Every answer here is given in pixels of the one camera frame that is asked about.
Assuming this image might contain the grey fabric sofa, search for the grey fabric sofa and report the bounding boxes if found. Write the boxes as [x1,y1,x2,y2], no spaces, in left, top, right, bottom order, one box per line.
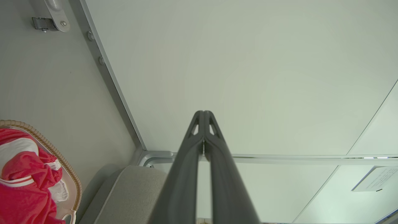
[79,165,199,224]

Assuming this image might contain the white cloth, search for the white cloth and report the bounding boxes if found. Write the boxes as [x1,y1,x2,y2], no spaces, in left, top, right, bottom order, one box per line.
[48,160,69,203]

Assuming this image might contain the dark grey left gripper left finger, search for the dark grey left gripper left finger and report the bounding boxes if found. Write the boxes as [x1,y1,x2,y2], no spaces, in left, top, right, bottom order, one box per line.
[149,111,205,224]

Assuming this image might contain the white basket with wicker rim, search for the white basket with wicker rim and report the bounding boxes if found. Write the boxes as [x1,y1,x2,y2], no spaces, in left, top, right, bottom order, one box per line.
[0,120,83,224]

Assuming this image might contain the white paper notice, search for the white paper notice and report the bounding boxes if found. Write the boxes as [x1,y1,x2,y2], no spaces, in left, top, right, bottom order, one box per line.
[351,166,398,192]

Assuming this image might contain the red and white shirt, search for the red and white shirt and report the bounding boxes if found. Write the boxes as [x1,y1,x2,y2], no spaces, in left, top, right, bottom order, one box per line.
[0,128,66,224]

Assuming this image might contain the grey metal partition frame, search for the grey metal partition frame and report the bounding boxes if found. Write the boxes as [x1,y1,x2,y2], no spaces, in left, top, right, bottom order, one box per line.
[68,0,398,167]

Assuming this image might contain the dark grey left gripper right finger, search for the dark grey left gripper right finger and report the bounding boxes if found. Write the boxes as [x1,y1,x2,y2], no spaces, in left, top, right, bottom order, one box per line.
[204,111,260,224]

